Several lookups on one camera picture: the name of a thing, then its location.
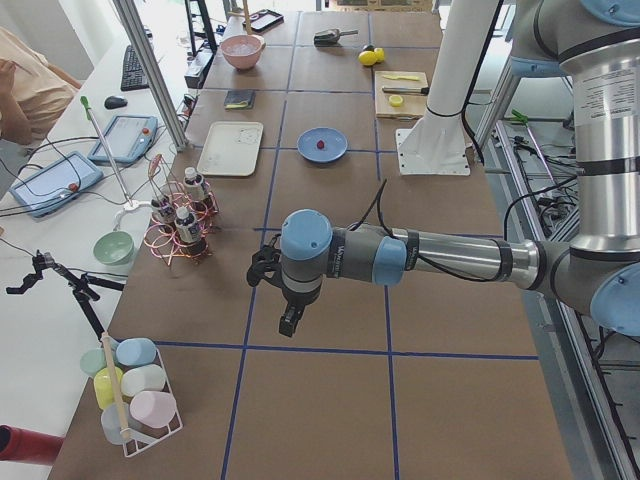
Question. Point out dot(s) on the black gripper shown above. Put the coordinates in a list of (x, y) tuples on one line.
[(295, 301)]

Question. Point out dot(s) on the blue plate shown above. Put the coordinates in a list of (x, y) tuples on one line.
[(336, 145)]

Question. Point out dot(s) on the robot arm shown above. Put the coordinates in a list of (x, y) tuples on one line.
[(596, 44)]

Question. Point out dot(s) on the white plastic cup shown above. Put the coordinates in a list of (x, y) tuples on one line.
[(150, 377)]

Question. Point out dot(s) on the blue plastic cup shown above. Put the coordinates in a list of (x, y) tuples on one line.
[(135, 352)]

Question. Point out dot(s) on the pink plastic cup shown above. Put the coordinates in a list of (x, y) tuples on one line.
[(154, 409)]

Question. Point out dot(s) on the cream bear tray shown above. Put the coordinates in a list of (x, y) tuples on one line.
[(231, 149)]

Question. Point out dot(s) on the green bowl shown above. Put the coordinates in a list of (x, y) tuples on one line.
[(114, 248)]

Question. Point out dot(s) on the yellow plastic cup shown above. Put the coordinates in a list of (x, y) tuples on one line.
[(103, 388)]

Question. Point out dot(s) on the grey folded cloth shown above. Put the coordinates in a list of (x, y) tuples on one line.
[(239, 99)]

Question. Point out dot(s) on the blue teach pendant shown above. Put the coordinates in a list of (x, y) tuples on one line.
[(52, 187), (130, 136)]

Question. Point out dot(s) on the lemon half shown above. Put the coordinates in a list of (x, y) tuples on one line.
[(395, 100)]

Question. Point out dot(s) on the wooden cutting board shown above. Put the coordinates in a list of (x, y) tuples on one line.
[(414, 105)]

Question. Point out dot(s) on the steel cylinder tool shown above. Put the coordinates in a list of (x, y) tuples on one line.
[(422, 91)]

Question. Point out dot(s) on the yellow plastic knife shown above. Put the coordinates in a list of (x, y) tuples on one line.
[(402, 77)]

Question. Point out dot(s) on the pink bowl with ice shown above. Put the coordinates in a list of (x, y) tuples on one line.
[(243, 51)]

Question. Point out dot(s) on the yellow lemon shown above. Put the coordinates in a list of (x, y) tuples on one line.
[(367, 58), (379, 54)]

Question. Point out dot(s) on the black mouse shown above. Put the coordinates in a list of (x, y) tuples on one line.
[(115, 102)]

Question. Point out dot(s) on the steel scoop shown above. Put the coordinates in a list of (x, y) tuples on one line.
[(331, 36)]

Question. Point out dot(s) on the black keyboard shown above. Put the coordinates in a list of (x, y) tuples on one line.
[(133, 76)]

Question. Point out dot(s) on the seated person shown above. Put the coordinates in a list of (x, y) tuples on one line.
[(34, 92)]

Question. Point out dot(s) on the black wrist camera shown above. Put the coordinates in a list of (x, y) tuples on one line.
[(266, 265)]

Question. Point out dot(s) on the copper wire bottle rack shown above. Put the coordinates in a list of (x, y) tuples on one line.
[(162, 240)]

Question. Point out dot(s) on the white wire cup rack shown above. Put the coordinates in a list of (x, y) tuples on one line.
[(118, 426)]

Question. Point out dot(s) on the aluminium frame post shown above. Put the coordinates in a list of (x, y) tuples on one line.
[(133, 26)]

